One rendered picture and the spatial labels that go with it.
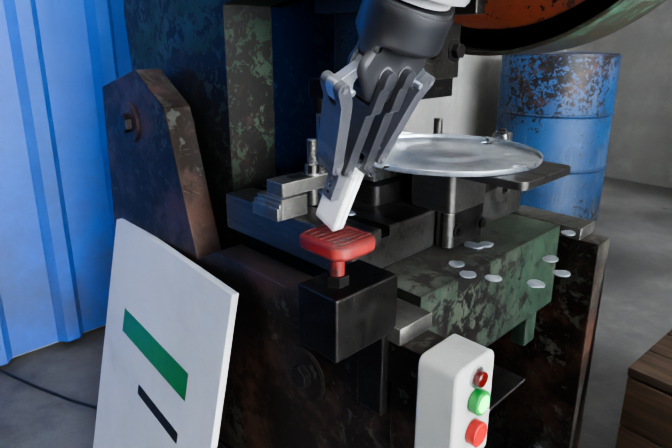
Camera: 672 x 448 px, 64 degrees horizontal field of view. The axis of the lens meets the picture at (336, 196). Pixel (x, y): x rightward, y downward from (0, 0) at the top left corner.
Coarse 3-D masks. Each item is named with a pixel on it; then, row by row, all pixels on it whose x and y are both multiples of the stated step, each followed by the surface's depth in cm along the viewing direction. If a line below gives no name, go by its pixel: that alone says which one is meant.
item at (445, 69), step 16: (336, 16) 85; (352, 16) 82; (336, 32) 85; (352, 32) 83; (448, 32) 81; (336, 48) 86; (352, 48) 84; (448, 48) 81; (464, 48) 82; (336, 64) 87; (432, 64) 80; (448, 64) 82
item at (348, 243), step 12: (312, 228) 57; (324, 228) 57; (348, 228) 57; (300, 240) 56; (312, 240) 54; (324, 240) 54; (336, 240) 54; (348, 240) 54; (360, 240) 54; (372, 240) 55; (312, 252) 55; (324, 252) 53; (336, 252) 52; (348, 252) 52; (360, 252) 53; (336, 264) 56; (336, 276) 56
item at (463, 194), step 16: (416, 176) 83; (432, 176) 80; (496, 176) 71; (512, 176) 71; (528, 176) 71; (544, 176) 71; (560, 176) 75; (416, 192) 83; (432, 192) 81; (448, 192) 79; (464, 192) 81; (480, 192) 84; (432, 208) 82; (448, 208) 80; (464, 208) 82; (480, 208) 85; (448, 224) 80; (464, 224) 83; (480, 224) 84; (448, 240) 81; (464, 240) 84
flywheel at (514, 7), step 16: (496, 0) 108; (512, 0) 106; (528, 0) 103; (544, 0) 101; (560, 0) 99; (576, 0) 97; (592, 0) 97; (608, 0) 101; (464, 16) 114; (480, 16) 111; (496, 16) 109; (512, 16) 106; (528, 16) 104; (544, 16) 102; (560, 16) 101; (576, 16) 105
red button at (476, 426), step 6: (474, 420) 59; (480, 420) 59; (468, 426) 59; (474, 426) 58; (480, 426) 58; (486, 426) 59; (468, 432) 58; (474, 432) 58; (480, 432) 58; (486, 432) 60; (468, 438) 58; (474, 438) 58; (480, 438) 59; (474, 444) 58; (480, 444) 59
